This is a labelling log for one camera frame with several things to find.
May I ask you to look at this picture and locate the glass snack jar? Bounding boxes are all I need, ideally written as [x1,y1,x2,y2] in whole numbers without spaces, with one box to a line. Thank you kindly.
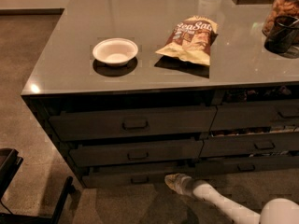
[262,0,299,35]

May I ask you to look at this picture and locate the grey drawer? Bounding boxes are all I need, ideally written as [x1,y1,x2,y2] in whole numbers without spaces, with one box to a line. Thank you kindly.
[200,132,299,158]
[210,99,299,131]
[69,137,203,167]
[195,156,299,176]
[49,106,216,141]
[81,162,197,189]

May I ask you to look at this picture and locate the black mesh cup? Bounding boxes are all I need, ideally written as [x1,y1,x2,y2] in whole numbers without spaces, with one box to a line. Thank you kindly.
[264,16,299,53]

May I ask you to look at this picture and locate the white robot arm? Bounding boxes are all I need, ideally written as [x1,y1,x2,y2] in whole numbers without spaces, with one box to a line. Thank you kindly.
[164,174,299,224]

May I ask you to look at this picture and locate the grey drawer cabinet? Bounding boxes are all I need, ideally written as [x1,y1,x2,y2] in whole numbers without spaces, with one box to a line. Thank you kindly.
[21,0,299,187]

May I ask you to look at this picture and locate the brown yellow chip bag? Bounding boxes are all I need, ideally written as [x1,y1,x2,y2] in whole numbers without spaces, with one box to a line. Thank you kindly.
[156,16,218,66]

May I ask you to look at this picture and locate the white paper bowl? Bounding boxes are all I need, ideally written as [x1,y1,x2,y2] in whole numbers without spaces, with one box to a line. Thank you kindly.
[93,38,138,66]

